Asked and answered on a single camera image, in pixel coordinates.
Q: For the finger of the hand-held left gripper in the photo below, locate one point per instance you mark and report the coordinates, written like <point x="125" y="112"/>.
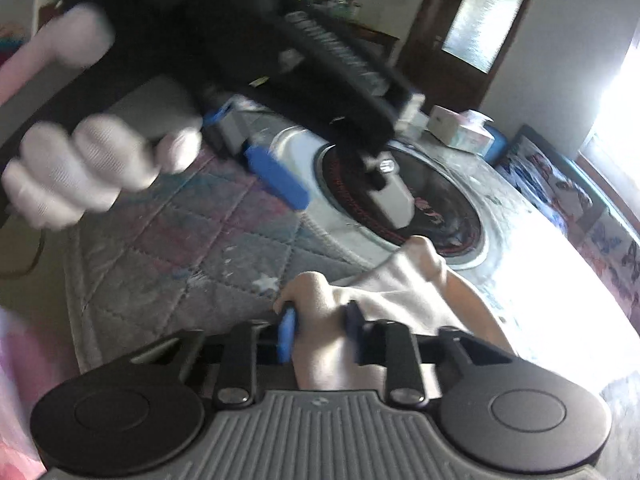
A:
<point x="220" y="114"/>
<point x="277" y="176"/>

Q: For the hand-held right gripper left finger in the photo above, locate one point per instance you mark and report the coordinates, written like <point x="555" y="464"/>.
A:
<point x="286" y="335"/>

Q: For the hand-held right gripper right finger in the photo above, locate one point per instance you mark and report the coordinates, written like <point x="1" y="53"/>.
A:
<point x="355" y="332"/>

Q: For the cream garment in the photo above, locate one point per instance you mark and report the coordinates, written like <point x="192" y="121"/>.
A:
<point x="400" y="290"/>

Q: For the person's left forearm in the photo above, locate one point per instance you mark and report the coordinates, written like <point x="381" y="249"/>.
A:
<point x="15" y="80"/>

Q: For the person's left hand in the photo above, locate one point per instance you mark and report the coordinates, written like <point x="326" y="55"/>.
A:
<point x="75" y="170"/>

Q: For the black round induction cooktop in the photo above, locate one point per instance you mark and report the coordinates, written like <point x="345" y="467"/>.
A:
<point x="345" y="190"/>

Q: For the grey quilted star tablecloth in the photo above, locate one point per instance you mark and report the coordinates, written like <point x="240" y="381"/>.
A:
<point x="175" y="260"/>

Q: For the dark wooden display cabinet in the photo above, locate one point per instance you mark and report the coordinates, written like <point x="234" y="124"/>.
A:
<point x="370" y="35"/>

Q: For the dark wooden door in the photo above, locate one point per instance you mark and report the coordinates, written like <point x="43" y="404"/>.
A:
<point x="425" y="60"/>

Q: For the white tissue box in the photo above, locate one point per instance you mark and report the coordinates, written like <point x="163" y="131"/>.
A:
<point x="465" y="135"/>

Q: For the blue sofa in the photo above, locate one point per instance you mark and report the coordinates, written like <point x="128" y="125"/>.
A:
<point x="500" y="146"/>

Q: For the pink printed clothing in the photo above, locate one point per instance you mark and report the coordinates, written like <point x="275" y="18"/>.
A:
<point x="20" y="410"/>

